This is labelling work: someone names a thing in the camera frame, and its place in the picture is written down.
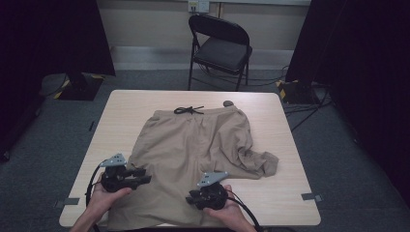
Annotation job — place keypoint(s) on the person's right hand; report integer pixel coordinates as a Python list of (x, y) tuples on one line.
[(227, 214)]

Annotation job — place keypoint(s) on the white wall outlet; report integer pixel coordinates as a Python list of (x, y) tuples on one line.
[(198, 5)]

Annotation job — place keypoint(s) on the grey tape piece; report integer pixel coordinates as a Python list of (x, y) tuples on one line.
[(311, 196), (66, 203)]

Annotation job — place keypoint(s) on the dark round table grommet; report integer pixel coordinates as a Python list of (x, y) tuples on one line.
[(228, 103)]

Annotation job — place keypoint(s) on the black stand base striped tape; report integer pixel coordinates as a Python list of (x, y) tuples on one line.
[(296, 92), (80, 88)]

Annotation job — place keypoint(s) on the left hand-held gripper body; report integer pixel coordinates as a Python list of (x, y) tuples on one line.
[(116, 180)]

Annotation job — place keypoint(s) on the black curtain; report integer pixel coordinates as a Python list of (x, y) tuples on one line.
[(45, 48), (364, 80)]

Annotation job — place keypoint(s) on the black folding chair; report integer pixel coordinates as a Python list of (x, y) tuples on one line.
[(222, 51)]

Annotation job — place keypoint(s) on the person's left hand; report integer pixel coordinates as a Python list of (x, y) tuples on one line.
[(103, 203)]

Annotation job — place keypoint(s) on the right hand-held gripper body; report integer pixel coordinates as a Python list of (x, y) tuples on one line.
[(211, 195)]

